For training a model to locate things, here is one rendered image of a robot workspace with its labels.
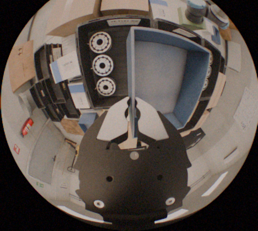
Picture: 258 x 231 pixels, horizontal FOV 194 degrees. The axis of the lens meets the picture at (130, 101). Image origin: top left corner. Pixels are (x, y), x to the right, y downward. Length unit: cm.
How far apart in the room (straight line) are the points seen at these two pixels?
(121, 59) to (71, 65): 25
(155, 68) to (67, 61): 39
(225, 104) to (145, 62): 359
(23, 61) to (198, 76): 263
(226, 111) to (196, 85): 350
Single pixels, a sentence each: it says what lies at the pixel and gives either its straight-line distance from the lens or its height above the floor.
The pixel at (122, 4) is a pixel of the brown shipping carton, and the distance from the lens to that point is 46.
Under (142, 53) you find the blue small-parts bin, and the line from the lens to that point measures 16.
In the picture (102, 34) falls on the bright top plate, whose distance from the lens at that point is 39.
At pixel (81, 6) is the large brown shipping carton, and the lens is 47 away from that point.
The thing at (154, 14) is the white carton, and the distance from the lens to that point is 55.
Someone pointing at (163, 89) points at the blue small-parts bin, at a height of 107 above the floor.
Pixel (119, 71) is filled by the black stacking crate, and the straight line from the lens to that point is 40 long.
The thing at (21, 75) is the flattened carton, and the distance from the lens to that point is 244.
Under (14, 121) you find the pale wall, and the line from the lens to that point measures 253.
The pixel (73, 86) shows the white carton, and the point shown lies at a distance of 56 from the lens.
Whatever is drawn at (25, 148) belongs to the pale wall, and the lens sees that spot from 270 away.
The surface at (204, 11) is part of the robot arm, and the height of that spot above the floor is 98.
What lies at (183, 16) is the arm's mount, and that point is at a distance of 75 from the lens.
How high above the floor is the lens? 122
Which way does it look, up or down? 57 degrees down
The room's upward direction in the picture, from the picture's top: 169 degrees clockwise
